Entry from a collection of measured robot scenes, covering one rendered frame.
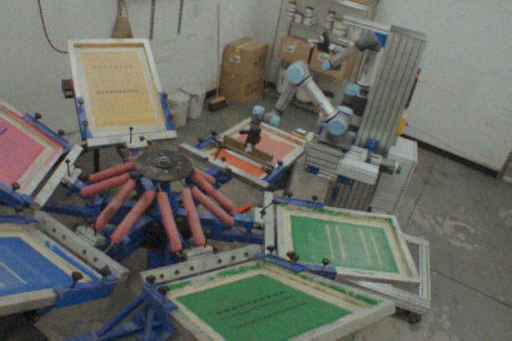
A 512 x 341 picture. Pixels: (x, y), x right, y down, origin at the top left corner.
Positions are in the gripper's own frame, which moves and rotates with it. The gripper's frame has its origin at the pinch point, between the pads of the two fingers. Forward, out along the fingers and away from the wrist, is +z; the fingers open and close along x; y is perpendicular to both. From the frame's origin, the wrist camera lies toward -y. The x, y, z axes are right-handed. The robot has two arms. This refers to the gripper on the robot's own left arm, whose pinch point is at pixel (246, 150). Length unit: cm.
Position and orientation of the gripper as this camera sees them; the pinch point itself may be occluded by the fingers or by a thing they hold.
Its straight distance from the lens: 312.3
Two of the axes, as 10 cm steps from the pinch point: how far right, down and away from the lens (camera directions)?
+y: 8.5, 4.0, -3.5
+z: -1.9, 8.5, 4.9
